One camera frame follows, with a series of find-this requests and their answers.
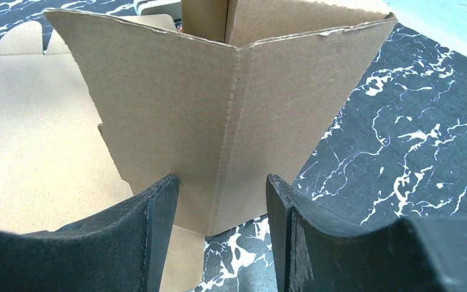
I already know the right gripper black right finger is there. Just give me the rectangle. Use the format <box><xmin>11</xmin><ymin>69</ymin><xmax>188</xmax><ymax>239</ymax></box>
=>
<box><xmin>266</xmin><ymin>174</ymin><xmax>467</xmax><ymax>291</ymax></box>

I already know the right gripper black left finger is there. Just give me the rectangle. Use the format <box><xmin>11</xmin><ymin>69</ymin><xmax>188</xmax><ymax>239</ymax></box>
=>
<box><xmin>0</xmin><ymin>175</ymin><xmax>179</xmax><ymax>291</ymax></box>

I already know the brown cardboard box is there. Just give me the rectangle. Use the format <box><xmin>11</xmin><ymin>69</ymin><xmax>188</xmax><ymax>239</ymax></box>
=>
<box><xmin>0</xmin><ymin>1</ymin><xmax>397</xmax><ymax>291</ymax></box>

